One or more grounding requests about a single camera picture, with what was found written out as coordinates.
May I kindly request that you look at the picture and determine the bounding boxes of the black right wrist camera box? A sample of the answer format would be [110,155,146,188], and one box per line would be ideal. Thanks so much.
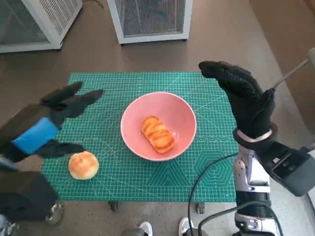
[253,139,313,197]

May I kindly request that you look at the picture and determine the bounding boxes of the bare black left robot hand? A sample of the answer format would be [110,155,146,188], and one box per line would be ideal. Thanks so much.
[0,81,104,164]

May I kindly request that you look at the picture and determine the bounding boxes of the round toy bread bun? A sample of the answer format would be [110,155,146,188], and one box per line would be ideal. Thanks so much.
[68,151,100,180]

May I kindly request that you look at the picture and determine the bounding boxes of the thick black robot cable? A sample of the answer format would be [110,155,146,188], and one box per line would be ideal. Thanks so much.
[198,201,284,236]

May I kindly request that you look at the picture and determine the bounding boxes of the green cutting mat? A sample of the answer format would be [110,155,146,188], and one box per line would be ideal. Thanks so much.
[40,71,237,203]

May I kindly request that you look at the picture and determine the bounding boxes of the braided toy bread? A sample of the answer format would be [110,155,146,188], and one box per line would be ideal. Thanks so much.
[141,115,176,154]

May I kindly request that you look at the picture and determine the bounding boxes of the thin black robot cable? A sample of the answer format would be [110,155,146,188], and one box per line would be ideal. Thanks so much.
[188,152,238,236]

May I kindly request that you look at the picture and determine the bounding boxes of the pink bowl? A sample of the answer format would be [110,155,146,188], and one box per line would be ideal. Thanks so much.
[120,92,197,162]

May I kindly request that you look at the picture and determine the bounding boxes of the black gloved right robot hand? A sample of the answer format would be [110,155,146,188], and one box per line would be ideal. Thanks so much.
[198,60,276,141]

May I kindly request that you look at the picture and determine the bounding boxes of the white framed mesh cabinet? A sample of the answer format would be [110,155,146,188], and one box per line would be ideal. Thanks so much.
[107,0,193,44]

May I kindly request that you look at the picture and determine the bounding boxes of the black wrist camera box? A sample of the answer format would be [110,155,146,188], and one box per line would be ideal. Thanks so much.
[0,169,60,223]
[253,139,313,197]

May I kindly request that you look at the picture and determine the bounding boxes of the person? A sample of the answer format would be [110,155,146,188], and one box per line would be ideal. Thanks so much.
[0,201,63,236]
[125,216,198,236]

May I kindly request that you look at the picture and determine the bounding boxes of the white cabinet with perforated side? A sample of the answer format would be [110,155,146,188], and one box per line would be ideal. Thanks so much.
[0,0,84,53]

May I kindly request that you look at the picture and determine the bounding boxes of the metal rod with black tip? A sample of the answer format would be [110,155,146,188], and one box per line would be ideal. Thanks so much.
[269,58,310,91]

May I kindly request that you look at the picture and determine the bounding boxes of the grey rounded chair part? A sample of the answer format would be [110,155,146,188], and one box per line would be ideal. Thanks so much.
[307,47,315,67]

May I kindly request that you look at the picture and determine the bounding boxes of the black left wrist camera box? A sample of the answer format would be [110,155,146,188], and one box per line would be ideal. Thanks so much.
[0,169,60,223]

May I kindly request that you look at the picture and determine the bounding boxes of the black floor cable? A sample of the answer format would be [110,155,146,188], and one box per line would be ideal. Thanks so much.
[83,0,104,8]

